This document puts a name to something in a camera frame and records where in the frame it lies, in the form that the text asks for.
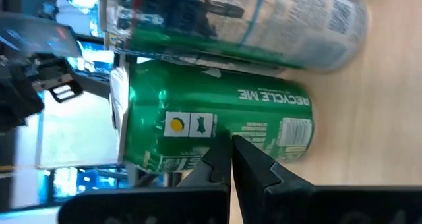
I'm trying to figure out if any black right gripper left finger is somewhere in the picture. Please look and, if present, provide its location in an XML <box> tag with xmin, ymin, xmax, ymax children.
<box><xmin>57</xmin><ymin>130</ymin><xmax>233</xmax><ymax>224</ymax></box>

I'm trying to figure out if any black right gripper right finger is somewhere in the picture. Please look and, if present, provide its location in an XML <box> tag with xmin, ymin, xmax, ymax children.
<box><xmin>231</xmin><ymin>134</ymin><xmax>422</xmax><ymax>224</ymax></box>

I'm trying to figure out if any green Sprite can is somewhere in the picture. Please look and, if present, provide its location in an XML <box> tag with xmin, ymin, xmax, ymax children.
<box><xmin>110</xmin><ymin>59</ymin><xmax>315</xmax><ymax>175</ymax></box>

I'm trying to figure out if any silver blue can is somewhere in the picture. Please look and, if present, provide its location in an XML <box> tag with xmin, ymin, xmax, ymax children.
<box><xmin>98</xmin><ymin>0</ymin><xmax>369</xmax><ymax>74</ymax></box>

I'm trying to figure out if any dark grey desk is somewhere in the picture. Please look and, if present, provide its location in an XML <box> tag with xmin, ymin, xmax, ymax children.
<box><xmin>0</xmin><ymin>13</ymin><xmax>83</xmax><ymax>59</ymax></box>

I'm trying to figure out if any whiteboard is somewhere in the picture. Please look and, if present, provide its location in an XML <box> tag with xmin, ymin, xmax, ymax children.
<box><xmin>35</xmin><ymin>92</ymin><xmax>120</xmax><ymax>169</ymax></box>

